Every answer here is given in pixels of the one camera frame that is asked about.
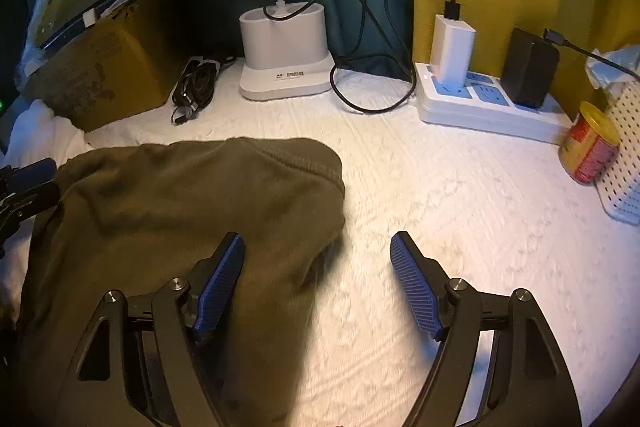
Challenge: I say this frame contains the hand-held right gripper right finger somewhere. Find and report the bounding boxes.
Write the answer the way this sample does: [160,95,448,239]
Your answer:
[389,231,583,427]

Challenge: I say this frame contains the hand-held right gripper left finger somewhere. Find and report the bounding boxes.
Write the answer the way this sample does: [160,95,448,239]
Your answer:
[55,231,247,427]

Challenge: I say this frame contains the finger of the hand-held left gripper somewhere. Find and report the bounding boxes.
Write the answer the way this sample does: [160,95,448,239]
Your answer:
[0,158,58,188]
[0,183,61,233]

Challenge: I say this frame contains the dark olive t-shirt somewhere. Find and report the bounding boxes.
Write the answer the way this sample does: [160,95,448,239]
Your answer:
[17,136,347,427]

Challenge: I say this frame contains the white cloth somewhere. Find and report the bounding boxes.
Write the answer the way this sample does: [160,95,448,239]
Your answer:
[0,100,88,168]

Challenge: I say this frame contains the white power strip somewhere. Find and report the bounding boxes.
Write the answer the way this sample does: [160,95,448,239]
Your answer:
[415,61,573,143]

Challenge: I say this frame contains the red tin can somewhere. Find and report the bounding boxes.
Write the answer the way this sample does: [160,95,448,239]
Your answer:
[557,101,621,185]

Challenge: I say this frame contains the white perforated basket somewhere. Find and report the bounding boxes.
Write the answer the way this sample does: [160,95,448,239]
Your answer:
[597,80,640,225]

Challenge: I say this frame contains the white desk lamp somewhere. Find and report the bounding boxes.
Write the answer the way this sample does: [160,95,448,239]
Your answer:
[239,0,335,99]

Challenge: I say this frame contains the black charger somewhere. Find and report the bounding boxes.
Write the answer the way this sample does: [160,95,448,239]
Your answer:
[501,27,560,109]

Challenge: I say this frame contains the crumpled white tissue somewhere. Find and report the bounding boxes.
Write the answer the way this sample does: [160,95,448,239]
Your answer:
[586,48,640,89]

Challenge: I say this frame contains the coiled black cable bundle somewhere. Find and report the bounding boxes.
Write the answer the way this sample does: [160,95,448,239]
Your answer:
[171,56,236,125]

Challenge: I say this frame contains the black charger cable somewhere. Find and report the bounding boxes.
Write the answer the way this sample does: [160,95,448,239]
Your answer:
[544,27,640,83]
[330,0,463,114]

